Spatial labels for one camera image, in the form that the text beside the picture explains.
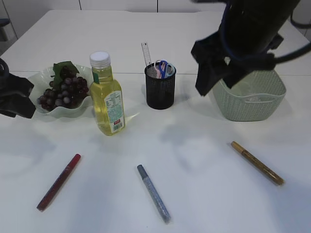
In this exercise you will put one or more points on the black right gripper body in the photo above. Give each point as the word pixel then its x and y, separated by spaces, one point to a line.
pixel 212 55

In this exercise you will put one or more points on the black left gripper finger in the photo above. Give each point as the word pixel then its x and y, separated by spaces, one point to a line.
pixel 16 105
pixel 18 85

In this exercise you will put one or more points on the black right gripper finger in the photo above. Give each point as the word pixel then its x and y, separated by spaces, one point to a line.
pixel 209 73
pixel 234 74

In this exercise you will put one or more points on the clear plastic sheet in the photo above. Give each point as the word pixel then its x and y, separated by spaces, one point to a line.
pixel 249 94

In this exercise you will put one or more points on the blue scissors with sheath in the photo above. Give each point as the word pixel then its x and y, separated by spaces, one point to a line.
pixel 167 69

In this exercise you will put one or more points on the pink scissors purple sheath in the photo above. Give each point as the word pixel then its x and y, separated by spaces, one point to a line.
pixel 157 71

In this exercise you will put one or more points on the purple artificial grape bunch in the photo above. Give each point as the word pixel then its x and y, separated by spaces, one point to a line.
pixel 67 89

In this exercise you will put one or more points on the clear plastic ruler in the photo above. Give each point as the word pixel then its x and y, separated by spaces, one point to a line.
pixel 146 53

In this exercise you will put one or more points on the gold glitter marker pen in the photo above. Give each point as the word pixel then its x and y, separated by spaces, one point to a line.
pixel 264 169

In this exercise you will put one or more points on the red glitter marker pen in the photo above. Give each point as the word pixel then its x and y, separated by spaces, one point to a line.
pixel 53 190

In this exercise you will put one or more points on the yellow tea drink bottle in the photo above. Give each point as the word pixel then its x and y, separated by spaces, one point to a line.
pixel 106 95

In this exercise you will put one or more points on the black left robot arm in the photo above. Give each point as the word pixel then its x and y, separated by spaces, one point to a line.
pixel 4 73

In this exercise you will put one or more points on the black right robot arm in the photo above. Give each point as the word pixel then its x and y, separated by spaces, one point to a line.
pixel 248 30

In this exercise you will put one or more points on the pale green wavy glass plate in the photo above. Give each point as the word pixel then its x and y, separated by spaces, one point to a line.
pixel 41 81

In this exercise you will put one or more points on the green plastic woven basket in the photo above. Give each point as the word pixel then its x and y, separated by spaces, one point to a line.
pixel 232 105

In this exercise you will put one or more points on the black mesh pen holder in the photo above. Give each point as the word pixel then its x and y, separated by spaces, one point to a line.
pixel 159 92

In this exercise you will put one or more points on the silver glitter marker pen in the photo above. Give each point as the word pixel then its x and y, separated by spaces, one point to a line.
pixel 157 200

